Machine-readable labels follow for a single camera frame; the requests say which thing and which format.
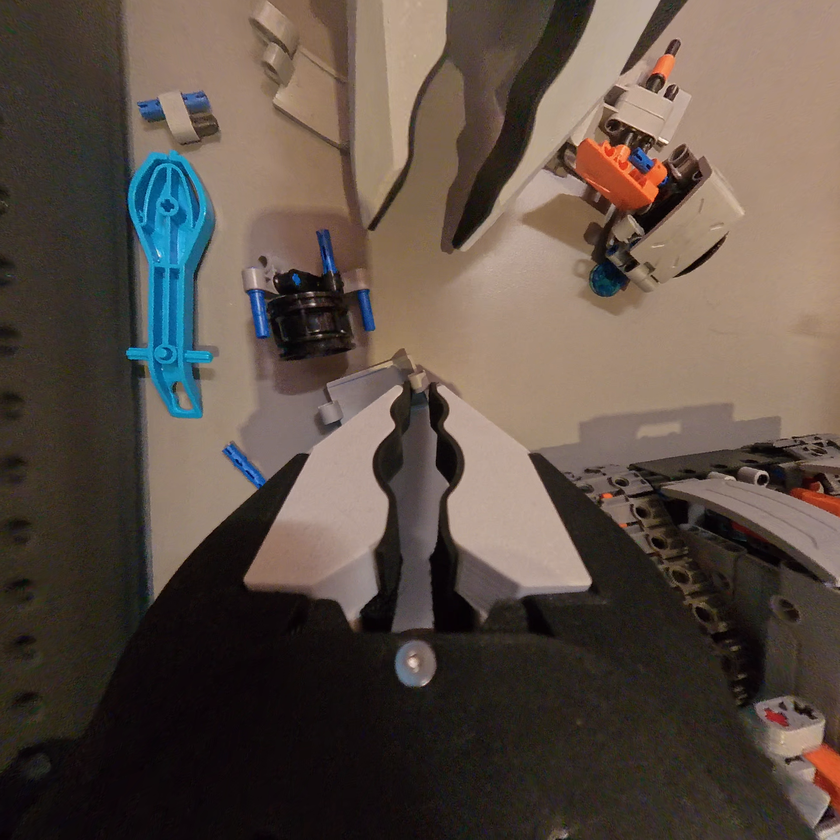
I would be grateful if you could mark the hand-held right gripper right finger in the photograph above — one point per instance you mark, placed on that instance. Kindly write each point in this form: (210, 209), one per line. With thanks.
(519, 525)

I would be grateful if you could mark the grey orange tracked toy robot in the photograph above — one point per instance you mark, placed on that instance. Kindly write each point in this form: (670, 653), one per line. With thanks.
(735, 551)

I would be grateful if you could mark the grey curved panel piece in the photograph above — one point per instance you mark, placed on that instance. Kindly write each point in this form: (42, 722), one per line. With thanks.
(305, 92)

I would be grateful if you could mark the blue plastic pin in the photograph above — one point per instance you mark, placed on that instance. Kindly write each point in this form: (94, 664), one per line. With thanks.
(243, 465)

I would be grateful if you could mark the black wheel hub assembly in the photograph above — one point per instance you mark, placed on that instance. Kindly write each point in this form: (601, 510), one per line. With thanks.
(313, 315)

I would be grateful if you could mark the small grey blue pin connector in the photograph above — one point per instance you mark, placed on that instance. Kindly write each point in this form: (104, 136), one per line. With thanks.
(181, 116)

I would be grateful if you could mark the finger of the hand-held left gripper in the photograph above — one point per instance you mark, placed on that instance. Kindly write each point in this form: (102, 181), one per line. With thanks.
(394, 79)
(591, 79)

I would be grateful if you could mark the dark grey orange block assembly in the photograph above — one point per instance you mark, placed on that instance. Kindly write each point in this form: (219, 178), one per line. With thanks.
(670, 217)

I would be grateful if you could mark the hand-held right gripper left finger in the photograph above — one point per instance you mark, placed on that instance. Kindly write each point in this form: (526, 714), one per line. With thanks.
(322, 525)

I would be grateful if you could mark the blue plastic separator tool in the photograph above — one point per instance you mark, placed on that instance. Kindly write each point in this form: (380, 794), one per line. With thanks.
(171, 250)

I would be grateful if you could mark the black dimpled mat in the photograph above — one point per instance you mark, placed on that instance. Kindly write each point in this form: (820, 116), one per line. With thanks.
(59, 394)

